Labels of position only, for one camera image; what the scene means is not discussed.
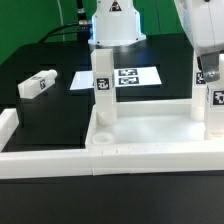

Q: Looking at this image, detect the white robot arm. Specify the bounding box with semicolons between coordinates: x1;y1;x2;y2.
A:
88;0;224;82

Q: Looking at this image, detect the black cable bundle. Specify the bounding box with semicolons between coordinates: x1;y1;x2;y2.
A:
38;19;93;44

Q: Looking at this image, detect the white desk top tray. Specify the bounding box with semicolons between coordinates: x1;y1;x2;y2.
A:
85;99;224;152

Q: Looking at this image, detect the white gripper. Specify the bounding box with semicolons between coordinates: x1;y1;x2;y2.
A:
173;0;224;82

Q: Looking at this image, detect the white obstacle fence frame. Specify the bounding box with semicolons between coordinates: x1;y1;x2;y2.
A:
0;109;224;179

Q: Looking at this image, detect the fiducial marker sheet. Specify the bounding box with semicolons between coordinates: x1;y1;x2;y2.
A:
70;66;162;90

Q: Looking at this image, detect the white cable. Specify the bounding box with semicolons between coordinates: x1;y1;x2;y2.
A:
57;0;66;42

